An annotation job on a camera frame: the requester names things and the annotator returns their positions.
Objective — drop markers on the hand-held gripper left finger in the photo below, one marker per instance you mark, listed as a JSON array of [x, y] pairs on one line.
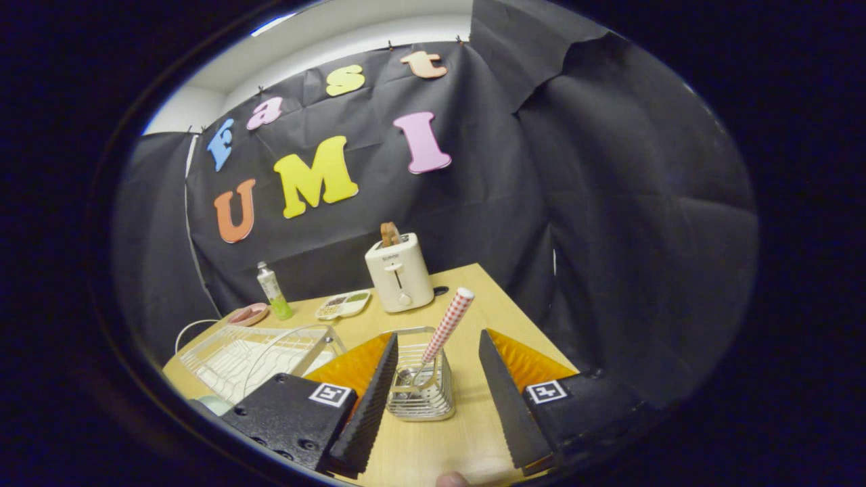
[[369, 412]]

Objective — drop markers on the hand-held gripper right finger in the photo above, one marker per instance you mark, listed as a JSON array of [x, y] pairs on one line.
[[511, 406]]

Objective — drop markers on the pale green plate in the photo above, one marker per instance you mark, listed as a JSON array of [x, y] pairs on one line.
[[216, 405]]

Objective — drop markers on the pink plate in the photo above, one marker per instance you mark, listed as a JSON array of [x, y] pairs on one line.
[[249, 315]]

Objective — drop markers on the white divided tray with beans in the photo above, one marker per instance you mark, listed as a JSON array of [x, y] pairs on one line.
[[345, 304]]

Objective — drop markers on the white toaster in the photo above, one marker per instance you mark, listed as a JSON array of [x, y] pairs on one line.
[[402, 281]]

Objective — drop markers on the white drip tray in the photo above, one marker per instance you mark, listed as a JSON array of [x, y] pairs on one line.
[[230, 370]]

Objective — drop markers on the green drink bottle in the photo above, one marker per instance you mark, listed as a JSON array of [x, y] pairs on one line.
[[274, 294]]

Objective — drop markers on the brown bread slice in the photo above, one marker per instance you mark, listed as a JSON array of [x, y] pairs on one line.
[[390, 235]]

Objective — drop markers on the black backdrop cloth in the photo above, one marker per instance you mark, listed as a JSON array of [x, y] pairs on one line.
[[609, 203]]

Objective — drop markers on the ceiling light panel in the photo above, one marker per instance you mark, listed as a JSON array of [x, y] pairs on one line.
[[272, 24]]

